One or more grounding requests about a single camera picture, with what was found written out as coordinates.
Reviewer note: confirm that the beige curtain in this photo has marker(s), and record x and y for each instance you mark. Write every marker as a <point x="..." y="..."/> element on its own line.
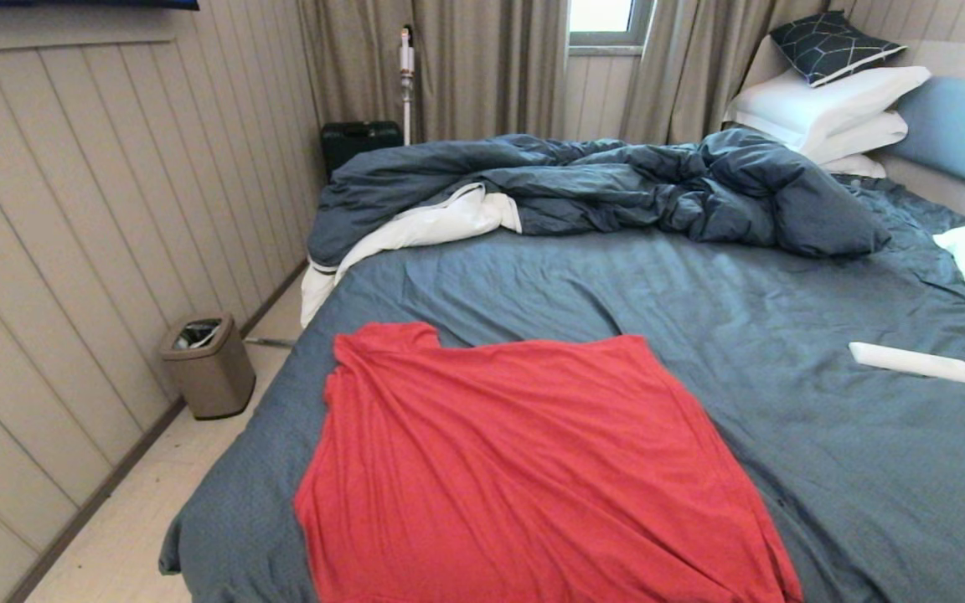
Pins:
<point x="700" y="67"/>
<point x="466" y="67"/>

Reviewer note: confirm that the black hard case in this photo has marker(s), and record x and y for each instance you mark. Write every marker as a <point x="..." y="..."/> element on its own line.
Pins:
<point x="357" y="142"/>

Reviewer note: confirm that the dark wall screen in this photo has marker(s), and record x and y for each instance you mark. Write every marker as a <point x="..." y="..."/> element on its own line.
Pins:
<point x="89" y="4"/>

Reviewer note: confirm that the white stick vacuum cleaner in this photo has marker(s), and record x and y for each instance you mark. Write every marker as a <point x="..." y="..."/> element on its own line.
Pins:
<point x="406" y="84"/>

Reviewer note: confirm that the blue headboard pad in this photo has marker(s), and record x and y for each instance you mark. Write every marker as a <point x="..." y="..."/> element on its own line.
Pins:
<point x="964" y="134"/>

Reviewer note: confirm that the black and white trash bag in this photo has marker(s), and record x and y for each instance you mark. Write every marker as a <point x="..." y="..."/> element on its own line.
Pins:
<point x="198" y="333"/>

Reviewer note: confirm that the grey framed window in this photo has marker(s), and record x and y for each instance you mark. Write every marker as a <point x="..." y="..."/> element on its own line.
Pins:
<point x="604" y="21"/>

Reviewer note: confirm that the grey metal floor rod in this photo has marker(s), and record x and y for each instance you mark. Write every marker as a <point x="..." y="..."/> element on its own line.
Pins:
<point x="269" y="342"/>

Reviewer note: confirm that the white bed linen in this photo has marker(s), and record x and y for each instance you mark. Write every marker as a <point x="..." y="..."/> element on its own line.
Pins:
<point x="424" y="226"/>

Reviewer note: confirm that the bronze trash bin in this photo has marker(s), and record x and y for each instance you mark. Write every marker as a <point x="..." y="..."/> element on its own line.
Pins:
<point x="214" y="377"/>

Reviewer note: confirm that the white flat remote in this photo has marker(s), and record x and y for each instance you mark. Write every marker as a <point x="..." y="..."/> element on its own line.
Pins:
<point x="910" y="362"/>

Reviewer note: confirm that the large white pillow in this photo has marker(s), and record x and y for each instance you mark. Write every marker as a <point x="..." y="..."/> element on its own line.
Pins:
<point x="817" y="105"/>

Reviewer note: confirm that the dark blue crumpled duvet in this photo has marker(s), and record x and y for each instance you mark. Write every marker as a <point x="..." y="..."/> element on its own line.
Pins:
<point x="616" y="184"/>

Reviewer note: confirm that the red t-shirt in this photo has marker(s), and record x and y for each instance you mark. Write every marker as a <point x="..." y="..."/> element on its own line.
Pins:
<point x="533" y="469"/>

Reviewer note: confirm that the dark patterned cushion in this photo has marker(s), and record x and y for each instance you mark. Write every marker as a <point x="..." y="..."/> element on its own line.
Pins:
<point x="830" y="46"/>

